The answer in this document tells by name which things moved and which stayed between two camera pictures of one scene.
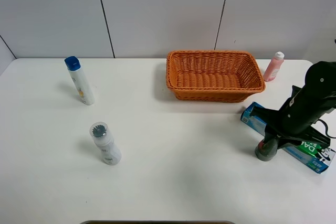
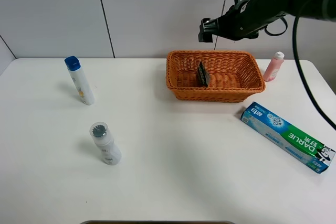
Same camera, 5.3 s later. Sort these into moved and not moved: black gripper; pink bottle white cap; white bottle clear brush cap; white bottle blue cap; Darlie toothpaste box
Moved: black gripper
Not moved: Darlie toothpaste box; white bottle blue cap; white bottle clear brush cap; pink bottle white cap
